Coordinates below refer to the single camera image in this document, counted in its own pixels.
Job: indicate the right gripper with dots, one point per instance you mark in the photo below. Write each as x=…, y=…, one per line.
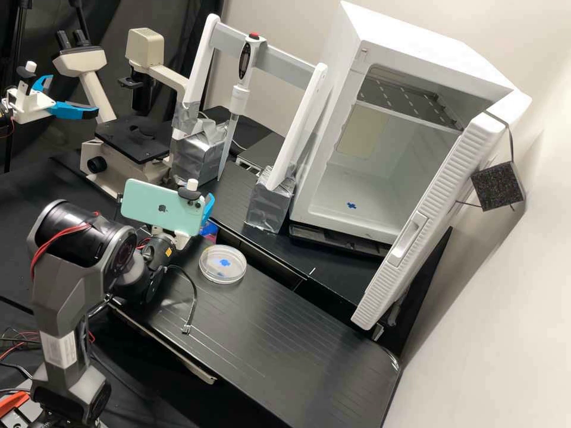
x=182, y=240

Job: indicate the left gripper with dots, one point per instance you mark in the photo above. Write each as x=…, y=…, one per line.
x=29, y=107

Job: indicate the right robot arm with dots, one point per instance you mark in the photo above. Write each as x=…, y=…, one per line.
x=62, y=276

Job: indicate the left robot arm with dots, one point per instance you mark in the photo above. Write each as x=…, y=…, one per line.
x=3, y=111

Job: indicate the blue bottle holder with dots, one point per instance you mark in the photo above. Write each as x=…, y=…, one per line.
x=209, y=231

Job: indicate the petri dish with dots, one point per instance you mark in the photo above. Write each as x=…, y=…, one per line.
x=222, y=265

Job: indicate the cream microscope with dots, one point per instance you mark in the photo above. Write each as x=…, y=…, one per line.
x=111, y=151

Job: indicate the white pipette stand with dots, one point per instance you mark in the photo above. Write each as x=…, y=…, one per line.
x=285, y=147

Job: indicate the pipette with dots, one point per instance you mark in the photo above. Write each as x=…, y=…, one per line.
x=245, y=62

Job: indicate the incubator door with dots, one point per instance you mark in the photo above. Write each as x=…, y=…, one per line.
x=424, y=214

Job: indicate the white incubator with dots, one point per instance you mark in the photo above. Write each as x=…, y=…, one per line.
x=401, y=58

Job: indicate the right wrist camera phone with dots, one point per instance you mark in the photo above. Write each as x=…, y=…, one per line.
x=156, y=205

